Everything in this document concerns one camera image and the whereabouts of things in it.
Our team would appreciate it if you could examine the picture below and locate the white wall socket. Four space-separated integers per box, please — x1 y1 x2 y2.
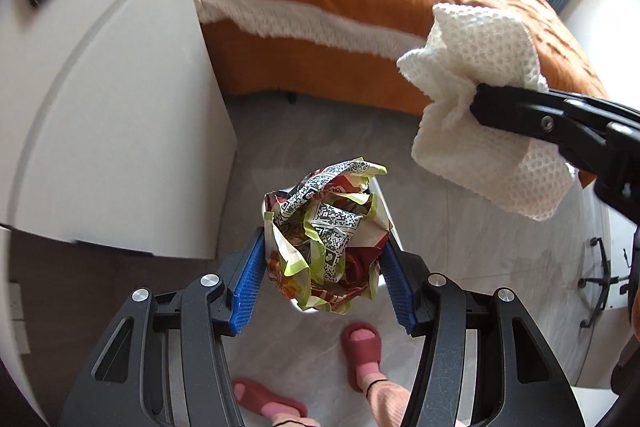
5 282 26 326

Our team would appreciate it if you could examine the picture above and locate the red slipper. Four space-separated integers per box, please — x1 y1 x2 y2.
340 322 384 393
232 377 309 419

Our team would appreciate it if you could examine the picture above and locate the white trash bin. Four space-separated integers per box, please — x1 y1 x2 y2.
262 186 401 315

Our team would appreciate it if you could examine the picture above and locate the white waffle cloth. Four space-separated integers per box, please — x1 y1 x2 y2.
396 3 576 223

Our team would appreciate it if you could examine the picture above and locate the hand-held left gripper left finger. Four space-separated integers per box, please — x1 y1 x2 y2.
57 226 267 427

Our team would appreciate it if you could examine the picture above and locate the red snack wrapper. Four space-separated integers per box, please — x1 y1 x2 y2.
262 159 393 315

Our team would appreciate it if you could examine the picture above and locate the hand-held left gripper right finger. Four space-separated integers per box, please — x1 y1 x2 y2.
377 234 586 427

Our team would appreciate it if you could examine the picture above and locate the white lace bed sheet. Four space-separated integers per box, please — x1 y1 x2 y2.
192 0 432 60

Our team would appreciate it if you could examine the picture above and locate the white cabinet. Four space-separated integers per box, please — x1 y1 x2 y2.
0 0 239 261

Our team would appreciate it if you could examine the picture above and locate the black office chair base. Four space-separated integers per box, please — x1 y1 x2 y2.
577 237 634 329

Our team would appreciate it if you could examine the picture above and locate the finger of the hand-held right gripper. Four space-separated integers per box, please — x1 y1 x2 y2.
469 83 617 168
547 88 640 122

